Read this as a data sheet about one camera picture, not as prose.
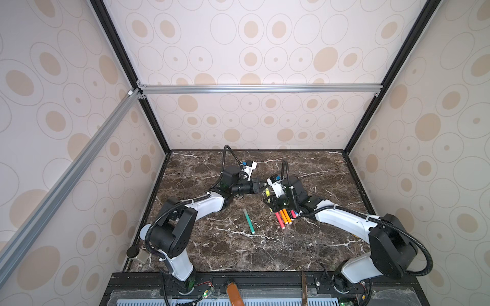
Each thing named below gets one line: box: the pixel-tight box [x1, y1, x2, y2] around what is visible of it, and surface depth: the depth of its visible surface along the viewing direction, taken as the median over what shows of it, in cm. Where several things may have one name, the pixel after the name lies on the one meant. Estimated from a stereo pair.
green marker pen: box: [243, 208, 256, 235], surface depth 91 cm
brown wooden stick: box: [301, 270, 309, 306], surface depth 74 cm
